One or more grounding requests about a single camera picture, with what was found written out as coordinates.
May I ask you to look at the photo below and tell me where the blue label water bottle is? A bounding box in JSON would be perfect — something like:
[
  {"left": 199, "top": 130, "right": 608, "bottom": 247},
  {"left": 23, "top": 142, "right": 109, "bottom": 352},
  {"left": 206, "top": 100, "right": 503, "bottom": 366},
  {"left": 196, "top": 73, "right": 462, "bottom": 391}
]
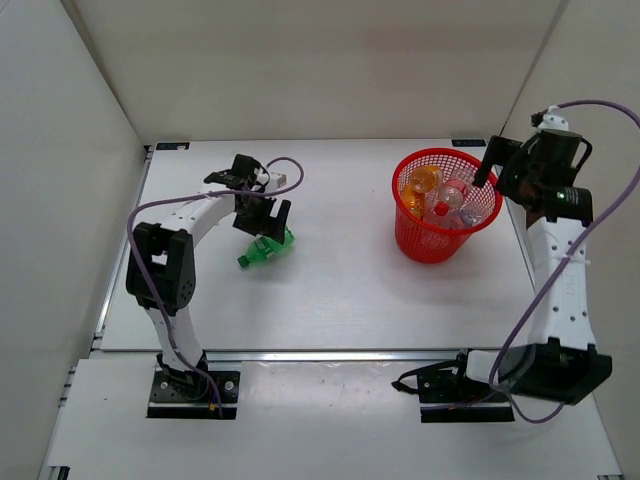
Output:
[{"left": 458, "top": 203, "right": 484, "bottom": 228}]

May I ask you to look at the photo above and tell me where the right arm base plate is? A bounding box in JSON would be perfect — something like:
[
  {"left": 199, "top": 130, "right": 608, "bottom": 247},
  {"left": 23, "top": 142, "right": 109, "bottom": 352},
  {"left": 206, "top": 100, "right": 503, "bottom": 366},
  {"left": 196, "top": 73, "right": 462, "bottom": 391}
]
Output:
[{"left": 391, "top": 350, "right": 515, "bottom": 424}]

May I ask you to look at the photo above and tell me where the red mesh plastic bin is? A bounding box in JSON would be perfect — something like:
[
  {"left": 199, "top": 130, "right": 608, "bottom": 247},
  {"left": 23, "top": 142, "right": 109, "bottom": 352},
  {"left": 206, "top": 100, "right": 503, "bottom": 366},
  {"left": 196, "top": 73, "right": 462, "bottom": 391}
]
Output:
[{"left": 391, "top": 147, "right": 503, "bottom": 264}]

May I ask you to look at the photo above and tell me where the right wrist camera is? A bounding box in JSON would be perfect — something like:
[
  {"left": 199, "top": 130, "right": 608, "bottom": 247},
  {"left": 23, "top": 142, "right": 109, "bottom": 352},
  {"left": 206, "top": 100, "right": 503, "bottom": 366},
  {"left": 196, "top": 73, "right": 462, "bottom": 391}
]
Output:
[{"left": 531, "top": 105, "right": 569, "bottom": 132}]

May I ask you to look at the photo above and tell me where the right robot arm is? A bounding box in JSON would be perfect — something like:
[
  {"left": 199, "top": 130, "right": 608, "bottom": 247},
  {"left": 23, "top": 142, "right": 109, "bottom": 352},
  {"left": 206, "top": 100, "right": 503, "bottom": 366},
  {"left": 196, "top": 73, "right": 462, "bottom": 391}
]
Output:
[{"left": 449, "top": 129, "right": 612, "bottom": 405}]

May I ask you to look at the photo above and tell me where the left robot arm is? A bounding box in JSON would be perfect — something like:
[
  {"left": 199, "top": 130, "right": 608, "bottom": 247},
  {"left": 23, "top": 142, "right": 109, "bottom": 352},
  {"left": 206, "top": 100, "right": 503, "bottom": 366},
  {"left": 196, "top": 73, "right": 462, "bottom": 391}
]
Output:
[{"left": 125, "top": 154, "right": 292, "bottom": 400}]

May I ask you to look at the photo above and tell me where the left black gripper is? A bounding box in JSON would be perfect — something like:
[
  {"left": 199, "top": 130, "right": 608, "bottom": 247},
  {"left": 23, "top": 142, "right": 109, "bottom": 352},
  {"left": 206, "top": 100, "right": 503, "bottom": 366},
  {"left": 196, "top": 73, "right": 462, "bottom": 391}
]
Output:
[{"left": 233, "top": 191, "right": 290, "bottom": 244}]

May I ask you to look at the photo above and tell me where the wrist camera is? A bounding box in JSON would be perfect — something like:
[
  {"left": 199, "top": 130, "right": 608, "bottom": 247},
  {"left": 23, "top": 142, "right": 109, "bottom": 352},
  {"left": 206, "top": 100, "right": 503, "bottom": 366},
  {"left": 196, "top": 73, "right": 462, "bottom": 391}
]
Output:
[
  {"left": 531, "top": 105, "right": 569, "bottom": 132},
  {"left": 256, "top": 170, "right": 287, "bottom": 190}
]

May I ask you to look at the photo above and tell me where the orange juice bottle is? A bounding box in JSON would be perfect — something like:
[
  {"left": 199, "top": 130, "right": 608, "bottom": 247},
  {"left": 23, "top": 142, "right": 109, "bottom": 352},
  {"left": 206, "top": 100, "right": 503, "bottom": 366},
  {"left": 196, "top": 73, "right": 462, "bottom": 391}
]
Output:
[
  {"left": 400, "top": 185, "right": 425, "bottom": 218},
  {"left": 410, "top": 165, "right": 443, "bottom": 193}
]

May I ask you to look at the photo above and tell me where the clear bottle with red label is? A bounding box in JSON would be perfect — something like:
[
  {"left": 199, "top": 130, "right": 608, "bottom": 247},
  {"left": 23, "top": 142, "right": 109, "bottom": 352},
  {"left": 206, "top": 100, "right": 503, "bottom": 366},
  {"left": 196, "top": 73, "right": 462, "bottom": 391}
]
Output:
[{"left": 423, "top": 179, "right": 471, "bottom": 230}]

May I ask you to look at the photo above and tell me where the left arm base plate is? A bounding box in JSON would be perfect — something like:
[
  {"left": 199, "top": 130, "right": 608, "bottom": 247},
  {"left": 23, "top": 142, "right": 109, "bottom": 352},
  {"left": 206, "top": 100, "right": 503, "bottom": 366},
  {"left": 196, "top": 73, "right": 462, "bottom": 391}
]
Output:
[{"left": 146, "top": 367, "right": 241, "bottom": 420}]

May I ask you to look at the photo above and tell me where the clear plastic bottle in bin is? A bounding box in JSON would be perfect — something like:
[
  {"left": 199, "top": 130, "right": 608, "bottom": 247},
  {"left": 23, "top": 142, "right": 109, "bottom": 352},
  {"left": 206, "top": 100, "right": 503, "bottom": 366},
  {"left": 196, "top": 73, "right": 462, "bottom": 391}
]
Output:
[{"left": 445, "top": 168, "right": 475, "bottom": 190}]

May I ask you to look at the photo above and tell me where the green plastic bottle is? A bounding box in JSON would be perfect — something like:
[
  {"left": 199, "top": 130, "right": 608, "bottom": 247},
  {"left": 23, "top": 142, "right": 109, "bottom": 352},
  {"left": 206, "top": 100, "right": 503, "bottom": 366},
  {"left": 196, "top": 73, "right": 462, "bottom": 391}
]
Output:
[{"left": 237, "top": 227, "right": 295, "bottom": 268}]

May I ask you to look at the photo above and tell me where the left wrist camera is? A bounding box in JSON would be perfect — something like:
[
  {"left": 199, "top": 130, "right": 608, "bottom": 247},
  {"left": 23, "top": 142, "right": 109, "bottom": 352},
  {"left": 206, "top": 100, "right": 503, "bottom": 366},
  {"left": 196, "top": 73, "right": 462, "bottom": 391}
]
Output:
[{"left": 256, "top": 170, "right": 287, "bottom": 190}]

